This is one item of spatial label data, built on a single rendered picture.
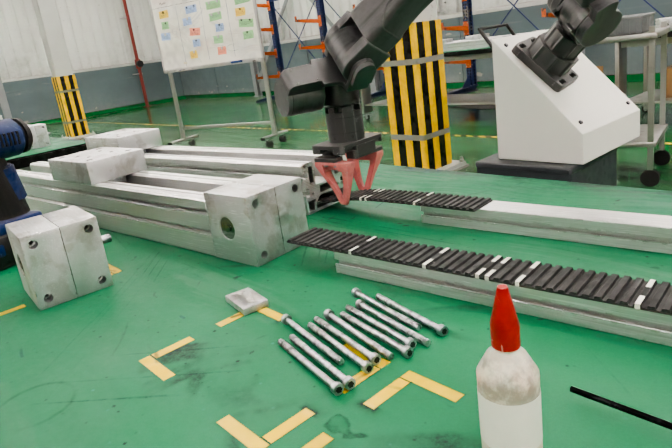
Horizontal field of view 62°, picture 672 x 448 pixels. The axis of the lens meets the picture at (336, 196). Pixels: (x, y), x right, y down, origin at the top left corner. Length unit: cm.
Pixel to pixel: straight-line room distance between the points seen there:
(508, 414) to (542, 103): 80
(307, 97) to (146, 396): 47
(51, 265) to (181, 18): 640
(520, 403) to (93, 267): 57
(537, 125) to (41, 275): 84
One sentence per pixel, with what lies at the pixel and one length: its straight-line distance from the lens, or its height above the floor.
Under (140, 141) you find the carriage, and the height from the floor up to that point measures 88.
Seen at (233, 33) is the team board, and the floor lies 128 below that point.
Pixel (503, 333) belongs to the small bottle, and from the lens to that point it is 35.
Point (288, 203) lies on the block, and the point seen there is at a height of 85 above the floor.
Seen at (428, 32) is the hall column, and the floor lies 102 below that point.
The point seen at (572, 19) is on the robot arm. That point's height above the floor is 103.
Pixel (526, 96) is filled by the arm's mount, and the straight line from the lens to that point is 111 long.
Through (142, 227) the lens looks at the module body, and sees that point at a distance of 96.
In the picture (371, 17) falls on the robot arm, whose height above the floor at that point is 107.
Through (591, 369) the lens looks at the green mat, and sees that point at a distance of 49.
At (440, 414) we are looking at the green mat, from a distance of 44.
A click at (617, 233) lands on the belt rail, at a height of 79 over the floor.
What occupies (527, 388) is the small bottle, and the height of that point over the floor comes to 84.
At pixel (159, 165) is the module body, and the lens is 126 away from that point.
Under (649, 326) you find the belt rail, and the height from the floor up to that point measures 79.
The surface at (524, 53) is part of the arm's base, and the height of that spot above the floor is 98.
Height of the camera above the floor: 105
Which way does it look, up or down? 15 degrees down
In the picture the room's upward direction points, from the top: 8 degrees counter-clockwise
